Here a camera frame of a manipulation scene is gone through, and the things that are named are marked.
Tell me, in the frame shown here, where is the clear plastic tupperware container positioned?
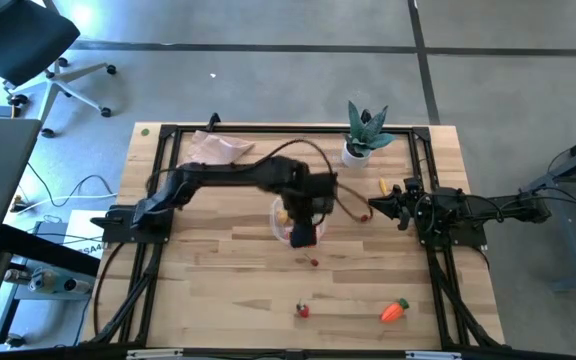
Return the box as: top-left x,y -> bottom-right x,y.
269,195 -> 329,247

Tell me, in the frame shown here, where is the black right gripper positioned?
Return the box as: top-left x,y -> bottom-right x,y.
368,178 -> 425,231

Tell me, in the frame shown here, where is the white floor cable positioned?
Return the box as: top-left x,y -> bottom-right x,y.
15,192 -> 119,214

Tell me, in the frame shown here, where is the orange toy carrot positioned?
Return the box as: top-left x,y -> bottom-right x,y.
380,297 -> 411,324

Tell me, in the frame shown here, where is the black aluminium table frame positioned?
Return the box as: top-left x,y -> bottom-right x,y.
87,123 -> 507,351

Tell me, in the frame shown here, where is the black office chair white base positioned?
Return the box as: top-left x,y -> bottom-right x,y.
0,0 -> 119,139

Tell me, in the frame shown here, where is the white frame bracket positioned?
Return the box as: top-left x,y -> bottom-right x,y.
126,349 -> 184,360
405,350 -> 463,360

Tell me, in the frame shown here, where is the light cloth napkin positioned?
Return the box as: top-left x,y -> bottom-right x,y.
182,129 -> 256,166

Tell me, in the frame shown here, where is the grey blue metal cart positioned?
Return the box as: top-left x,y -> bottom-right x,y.
517,124 -> 576,294

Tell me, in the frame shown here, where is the small white cylinder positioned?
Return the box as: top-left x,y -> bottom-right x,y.
62,277 -> 93,294

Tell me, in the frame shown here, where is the white paper sign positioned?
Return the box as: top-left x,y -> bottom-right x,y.
62,208 -> 114,260

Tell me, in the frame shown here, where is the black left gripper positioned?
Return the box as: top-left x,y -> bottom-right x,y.
282,172 -> 340,250

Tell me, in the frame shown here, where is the black floor cable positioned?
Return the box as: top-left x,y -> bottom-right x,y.
26,160 -> 119,209

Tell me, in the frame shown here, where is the green plant in white pot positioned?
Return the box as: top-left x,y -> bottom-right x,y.
340,100 -> 398,169

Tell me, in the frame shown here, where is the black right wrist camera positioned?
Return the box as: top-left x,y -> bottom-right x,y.
403,177 -> 424,200

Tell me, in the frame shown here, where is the black desk leg bar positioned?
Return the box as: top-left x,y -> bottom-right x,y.
0,224 -> 102,279

